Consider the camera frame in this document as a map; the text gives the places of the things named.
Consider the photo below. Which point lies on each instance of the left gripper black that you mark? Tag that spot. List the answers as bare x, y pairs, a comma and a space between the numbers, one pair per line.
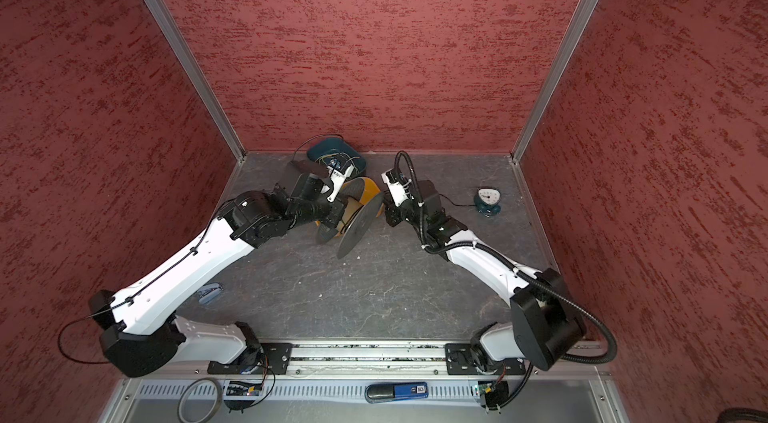
337, 207

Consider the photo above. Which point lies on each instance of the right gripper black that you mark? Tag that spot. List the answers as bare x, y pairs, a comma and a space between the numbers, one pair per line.
395, 217

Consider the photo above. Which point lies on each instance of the grey cable spool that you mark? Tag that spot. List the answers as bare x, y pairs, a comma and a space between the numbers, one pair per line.
362, 221

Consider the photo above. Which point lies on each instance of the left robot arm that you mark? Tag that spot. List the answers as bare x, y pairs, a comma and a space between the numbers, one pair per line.
141, 331

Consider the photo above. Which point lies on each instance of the yellow plastic tray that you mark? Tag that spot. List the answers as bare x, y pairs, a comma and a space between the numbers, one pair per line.
355, 194

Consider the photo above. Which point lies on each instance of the teal plastic tray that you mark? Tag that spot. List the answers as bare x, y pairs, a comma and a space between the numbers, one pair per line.
333, 150

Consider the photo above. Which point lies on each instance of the teal kitchen scale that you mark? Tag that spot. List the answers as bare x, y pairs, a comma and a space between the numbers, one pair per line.
487, 201

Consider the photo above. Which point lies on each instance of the small blue object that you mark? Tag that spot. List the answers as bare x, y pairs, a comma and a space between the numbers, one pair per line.
208, 293

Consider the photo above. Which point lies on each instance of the blue black handheld device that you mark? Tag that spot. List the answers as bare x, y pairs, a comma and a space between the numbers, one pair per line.
396, 392

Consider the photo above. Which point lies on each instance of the left corner aluminium profile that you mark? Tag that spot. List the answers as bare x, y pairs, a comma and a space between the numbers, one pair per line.
184, 55

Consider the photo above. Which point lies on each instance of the corner aluminium profile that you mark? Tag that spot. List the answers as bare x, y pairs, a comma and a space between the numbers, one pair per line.
184, 55
572, 36

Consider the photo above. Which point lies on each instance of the right corner aluminium profile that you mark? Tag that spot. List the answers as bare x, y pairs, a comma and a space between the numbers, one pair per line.
572, 36

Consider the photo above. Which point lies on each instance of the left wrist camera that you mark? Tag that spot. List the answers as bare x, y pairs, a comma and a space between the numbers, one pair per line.
336, 180

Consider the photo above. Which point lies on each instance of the aluminium rail frame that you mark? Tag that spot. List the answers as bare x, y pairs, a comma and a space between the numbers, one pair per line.
399, 360

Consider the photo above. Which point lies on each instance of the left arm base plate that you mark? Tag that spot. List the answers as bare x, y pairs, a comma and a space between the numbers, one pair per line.
267, 358

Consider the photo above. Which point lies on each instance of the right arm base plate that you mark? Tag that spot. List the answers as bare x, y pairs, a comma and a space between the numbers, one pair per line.
471, 359

